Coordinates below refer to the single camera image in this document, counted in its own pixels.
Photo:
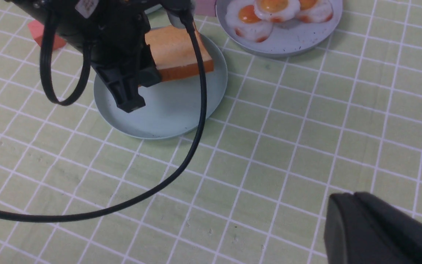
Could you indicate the fried egg top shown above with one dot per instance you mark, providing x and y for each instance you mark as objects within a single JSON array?
[{"x": 276, "y": 10}]

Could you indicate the grey egg plate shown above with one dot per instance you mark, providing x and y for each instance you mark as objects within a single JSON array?
[{"x": 287, "y": 39}]

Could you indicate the green checkered tablecloth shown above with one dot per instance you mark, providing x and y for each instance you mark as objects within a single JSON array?
[{"x": 346, "y": 116}]

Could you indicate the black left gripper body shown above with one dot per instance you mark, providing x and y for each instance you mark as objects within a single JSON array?
[{"x": 107, "y": 32}]

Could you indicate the light blue front plate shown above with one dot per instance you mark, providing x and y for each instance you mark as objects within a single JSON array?
[{"x": 172, "y": 108}]

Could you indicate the fried egg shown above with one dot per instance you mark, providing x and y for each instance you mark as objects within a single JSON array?
[
  {"x": 276, "y": 10},
  {"x": 242, "y": 20},
  {"x": 315, "y": 11}
]

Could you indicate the toast slice bottom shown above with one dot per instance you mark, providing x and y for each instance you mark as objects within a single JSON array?
[{"x": 173, "y": 53}]

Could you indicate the pink cube block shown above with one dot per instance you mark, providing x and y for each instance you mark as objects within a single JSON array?
[{"x": 205, "y": 7}]

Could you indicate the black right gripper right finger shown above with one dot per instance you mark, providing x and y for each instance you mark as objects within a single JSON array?
[{"x": 404, "y": 231}]

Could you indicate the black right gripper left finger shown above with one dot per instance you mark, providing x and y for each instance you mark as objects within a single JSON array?
[{"x": 352, "y": 236}]

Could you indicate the fried egg right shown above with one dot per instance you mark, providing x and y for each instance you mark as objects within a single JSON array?
[{"x": 315, "y": 11}]

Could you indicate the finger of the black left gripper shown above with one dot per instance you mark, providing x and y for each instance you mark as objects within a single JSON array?
[
  {"x": 123, "y": 86},
  {"x": 148, "y": 74}
]

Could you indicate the fried egg left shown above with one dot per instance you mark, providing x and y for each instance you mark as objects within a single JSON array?
[{"x": 242, "y": 20}]

